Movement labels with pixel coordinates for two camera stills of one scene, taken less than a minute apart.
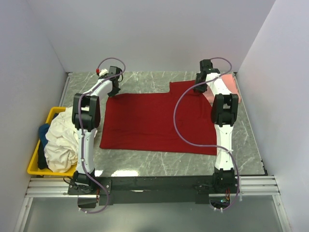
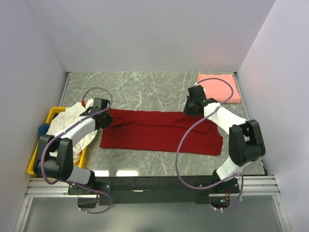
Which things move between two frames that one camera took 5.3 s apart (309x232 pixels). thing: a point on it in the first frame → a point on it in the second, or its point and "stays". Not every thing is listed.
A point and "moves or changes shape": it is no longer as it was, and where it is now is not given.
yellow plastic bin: (33, 168) stays
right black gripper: (202, 90) → (186, 111)
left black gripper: (112, 94) → (108, 121)
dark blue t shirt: (42, 130) stays
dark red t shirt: (145, 122) moves or changes shape
